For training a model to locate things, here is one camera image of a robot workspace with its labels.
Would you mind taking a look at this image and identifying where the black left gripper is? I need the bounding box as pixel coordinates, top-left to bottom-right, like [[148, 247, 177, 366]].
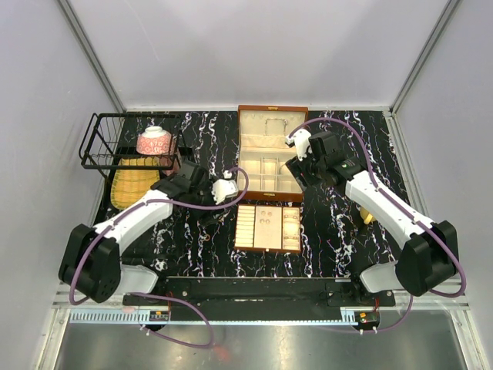
[[189, 179, 228, 226]]

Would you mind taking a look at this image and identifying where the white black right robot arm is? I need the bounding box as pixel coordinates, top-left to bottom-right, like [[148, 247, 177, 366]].
[[285, 129, 458, 306]]

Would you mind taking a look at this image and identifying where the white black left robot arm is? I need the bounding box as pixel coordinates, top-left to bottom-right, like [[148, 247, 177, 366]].
[[59, 162, 239, 305]]

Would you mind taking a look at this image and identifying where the brown leather jewelry box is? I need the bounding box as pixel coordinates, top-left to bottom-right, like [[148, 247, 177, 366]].
[[238, 105, 308, 203]]

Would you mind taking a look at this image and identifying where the brown jewelry tray insert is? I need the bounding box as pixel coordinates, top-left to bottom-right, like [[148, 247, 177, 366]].
[[234, 204, 301, 253]]

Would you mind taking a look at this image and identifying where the pink patterned ceramic bowl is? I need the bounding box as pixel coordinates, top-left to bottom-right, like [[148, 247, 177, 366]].
[[136, 126, 172, 156]]

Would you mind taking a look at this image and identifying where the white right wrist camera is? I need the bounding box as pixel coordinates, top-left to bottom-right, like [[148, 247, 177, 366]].
[[285, 129, 311, 161]]

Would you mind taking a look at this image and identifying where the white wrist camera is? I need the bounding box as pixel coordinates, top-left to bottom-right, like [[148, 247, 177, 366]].
[[285, 129, 311, 161], [211, 170, 239, 205]]

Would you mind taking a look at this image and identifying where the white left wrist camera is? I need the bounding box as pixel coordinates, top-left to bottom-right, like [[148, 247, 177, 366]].
[[211, 170, 239, 205]]

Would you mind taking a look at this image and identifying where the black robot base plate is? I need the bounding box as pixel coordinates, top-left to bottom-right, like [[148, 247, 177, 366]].
[[122, 275, 397, 321]]

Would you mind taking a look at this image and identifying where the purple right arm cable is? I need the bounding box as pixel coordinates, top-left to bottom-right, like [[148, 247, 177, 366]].
[[288, 117, 467, 335]]

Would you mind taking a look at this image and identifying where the black wire dish rack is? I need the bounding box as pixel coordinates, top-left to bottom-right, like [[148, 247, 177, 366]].
[[79, 112, 195, 180]]

